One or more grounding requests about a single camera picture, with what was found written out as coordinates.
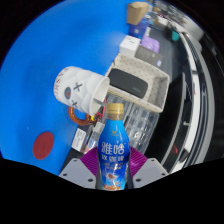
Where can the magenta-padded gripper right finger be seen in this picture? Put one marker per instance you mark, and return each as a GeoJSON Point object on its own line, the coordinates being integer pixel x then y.
{"type": "Point", "coordinates": [150, 171]}

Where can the white perforated tray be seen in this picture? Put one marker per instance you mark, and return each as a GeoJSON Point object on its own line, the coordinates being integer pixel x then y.
{"type": "Point", "coordinates": [156, 93]}

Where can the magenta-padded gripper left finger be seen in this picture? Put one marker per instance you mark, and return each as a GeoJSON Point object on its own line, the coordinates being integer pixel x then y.
{"type": "Point", "coordinates": [76, 172]}

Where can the flat round red coaster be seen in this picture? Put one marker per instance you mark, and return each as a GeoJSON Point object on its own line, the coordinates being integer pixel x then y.
{"type": "Point", "coordinates": [43, 145]}

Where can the small teal box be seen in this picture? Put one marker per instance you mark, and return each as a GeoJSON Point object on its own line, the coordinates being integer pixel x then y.
{"type": "Point", "coordinates": [175, 36]}

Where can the black box with white label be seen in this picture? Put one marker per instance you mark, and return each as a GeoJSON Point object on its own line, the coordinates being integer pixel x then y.
{"type": "Point", "coordinates": [80, 140]}

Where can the blue drink bottle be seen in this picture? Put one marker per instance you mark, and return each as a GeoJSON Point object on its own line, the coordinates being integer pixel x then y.
{"type": "Point", "coordinates": [113, 156]}

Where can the black wall shelf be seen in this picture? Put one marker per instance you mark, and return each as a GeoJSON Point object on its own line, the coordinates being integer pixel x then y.
{"type": "Point", "coordinates": [175, 100]}

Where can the purple box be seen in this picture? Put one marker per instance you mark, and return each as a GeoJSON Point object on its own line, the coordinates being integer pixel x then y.
{"type": "Point", "coordinates": [150, 43]}

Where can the dark grey box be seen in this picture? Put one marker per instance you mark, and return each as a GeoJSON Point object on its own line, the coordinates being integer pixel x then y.
{"type": "Point", "coordinates": [148, 56]}

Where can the black rectangular case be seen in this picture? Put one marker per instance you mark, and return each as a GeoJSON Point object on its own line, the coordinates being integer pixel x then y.
{"type": "Point", "coordinates": [128, 83]}

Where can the blue box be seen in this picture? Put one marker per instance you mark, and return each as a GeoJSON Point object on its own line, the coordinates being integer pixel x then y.
{"type": "Point", "coordinates": [137, 30]}

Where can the small white box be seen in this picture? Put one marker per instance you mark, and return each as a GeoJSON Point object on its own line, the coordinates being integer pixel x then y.
{"type": "Point", "coordinates": [129, 45]}

